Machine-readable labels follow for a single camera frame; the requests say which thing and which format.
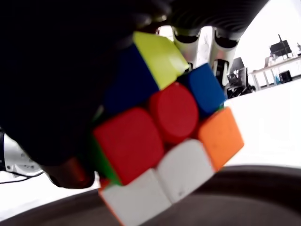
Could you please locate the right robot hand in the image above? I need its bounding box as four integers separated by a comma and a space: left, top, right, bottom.
0, 0, 270, 190

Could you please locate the multicoloured Rubik's cube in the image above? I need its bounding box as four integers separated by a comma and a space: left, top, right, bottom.
90, 31, 245, 226

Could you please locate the black office chair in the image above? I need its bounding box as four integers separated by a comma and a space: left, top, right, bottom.
225, 57, 256, 98

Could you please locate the black computer monitor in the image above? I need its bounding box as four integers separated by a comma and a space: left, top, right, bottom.
269, 34, 296, 59

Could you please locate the white office desk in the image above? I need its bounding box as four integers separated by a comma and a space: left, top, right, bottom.
249, 56, 301, 91

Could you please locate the black box under desk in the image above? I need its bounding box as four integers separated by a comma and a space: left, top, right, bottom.
278, 70, 293, 83

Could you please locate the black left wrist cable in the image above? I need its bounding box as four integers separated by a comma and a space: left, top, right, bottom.
0, 169, 46, 185

